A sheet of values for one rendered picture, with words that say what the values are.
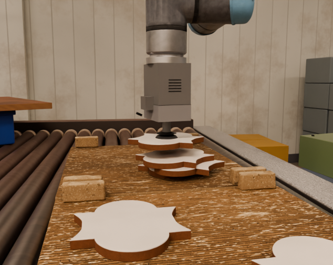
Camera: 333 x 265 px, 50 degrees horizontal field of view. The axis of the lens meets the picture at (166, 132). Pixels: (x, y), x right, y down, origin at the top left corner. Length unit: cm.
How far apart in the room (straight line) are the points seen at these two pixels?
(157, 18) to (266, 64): 420
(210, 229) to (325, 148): 59
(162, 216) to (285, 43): 461
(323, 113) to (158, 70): 404
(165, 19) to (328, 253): 44
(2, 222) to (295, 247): 37
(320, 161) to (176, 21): 54
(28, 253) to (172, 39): 40
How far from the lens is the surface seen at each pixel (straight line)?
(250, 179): 58
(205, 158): 66
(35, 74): 416
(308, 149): 103
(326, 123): 457
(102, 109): 417
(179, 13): 66
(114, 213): 45
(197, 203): 51
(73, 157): 83
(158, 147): 61
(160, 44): 64
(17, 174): 79
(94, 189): 52
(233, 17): 68
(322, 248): 39
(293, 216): 49
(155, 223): 42
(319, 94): 466
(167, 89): 63
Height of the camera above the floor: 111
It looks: 8 degrees down
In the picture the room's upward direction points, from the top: straight up
